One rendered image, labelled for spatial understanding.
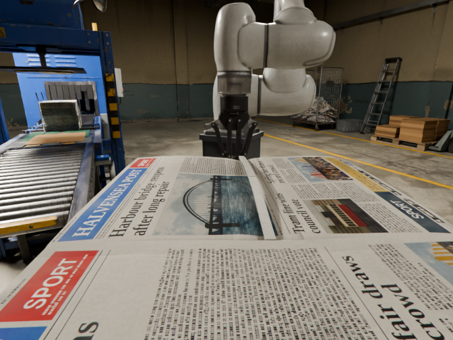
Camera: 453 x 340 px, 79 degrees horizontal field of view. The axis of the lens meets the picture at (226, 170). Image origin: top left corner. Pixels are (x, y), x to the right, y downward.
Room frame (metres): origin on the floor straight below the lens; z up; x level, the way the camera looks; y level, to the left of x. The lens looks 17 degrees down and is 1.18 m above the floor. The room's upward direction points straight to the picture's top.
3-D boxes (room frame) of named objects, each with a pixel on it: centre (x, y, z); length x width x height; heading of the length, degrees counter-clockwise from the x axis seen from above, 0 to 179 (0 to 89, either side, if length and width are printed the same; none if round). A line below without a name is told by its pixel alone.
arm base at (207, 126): (1.15, -0.01, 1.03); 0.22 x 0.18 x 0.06; 62
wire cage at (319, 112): (8.36, -2.62, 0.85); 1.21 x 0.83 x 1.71; 24
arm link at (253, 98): (1.14, -0.04, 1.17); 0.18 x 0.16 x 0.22; 84
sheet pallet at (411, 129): (5.89, -3.96, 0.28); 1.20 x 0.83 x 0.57; 24
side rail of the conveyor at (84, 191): (1.35, 0.72, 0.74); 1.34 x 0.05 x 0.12; 24
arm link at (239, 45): (0.75, -0.03, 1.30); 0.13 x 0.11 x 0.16; 84
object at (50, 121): (2.70, 1.60, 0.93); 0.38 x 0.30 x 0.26; 24
